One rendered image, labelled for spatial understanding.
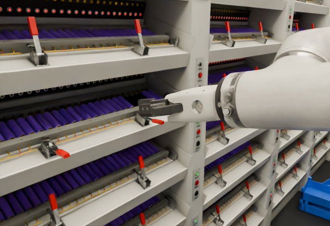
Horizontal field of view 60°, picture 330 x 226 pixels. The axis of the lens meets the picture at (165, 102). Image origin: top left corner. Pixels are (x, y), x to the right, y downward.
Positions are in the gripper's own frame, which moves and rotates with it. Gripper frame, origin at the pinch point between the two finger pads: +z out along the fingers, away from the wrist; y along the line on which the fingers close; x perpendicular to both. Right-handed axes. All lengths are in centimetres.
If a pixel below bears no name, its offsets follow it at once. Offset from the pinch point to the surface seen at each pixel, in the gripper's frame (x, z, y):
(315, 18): 24, 20, 170
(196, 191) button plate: -38, 25, 35
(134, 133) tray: -9.2, 19.4, 7.6
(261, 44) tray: 10, 15, 78
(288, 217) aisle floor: -100, 36, 133
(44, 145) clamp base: -5.5, 20.2, -15.3
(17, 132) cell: -2.3, 26.6, -18.0
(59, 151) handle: -6.4, 15.2, -14.7
